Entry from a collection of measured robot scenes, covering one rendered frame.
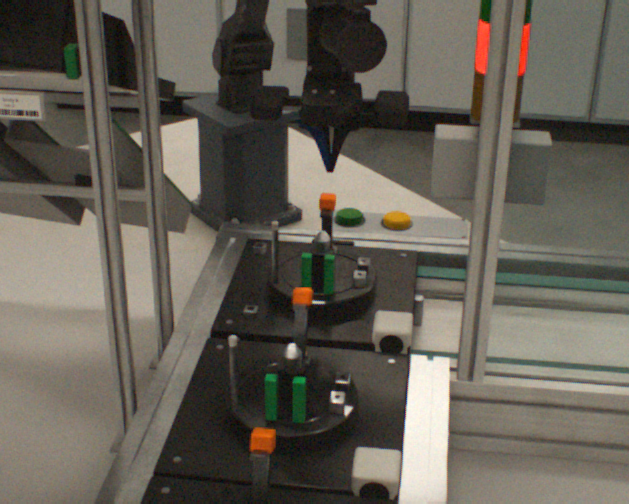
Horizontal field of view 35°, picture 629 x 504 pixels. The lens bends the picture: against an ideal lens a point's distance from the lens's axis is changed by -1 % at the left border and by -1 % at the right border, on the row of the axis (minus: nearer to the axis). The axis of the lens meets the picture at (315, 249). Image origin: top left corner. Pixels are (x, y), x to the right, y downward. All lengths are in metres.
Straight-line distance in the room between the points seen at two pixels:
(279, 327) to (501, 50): 0.44
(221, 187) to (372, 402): 0.64
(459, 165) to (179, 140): 1.07
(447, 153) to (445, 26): 3.21
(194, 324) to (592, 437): 0.49
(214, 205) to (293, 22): 2.69
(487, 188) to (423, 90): 3.31
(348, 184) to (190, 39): 2.67
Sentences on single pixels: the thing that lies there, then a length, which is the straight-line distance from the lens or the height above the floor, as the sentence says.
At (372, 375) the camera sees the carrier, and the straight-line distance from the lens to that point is 1.12.
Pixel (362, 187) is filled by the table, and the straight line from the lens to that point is 1.82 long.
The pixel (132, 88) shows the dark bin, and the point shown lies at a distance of 1.18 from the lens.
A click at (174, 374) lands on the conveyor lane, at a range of 1.15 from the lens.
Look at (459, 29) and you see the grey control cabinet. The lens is 4.24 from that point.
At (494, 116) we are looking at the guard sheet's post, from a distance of 0.99.
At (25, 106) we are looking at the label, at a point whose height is 1.28.
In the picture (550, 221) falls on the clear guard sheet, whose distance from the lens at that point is 1.05.
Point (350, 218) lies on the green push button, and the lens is 1.45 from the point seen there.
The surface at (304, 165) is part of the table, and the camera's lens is 1.90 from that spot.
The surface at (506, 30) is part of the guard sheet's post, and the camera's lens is 0.97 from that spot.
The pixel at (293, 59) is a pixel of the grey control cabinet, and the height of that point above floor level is 0.31.
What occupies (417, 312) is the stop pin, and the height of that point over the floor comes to 0.95.
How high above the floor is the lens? 1.62
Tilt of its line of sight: 28 degrees down
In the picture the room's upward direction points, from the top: 1 degrees clockwise
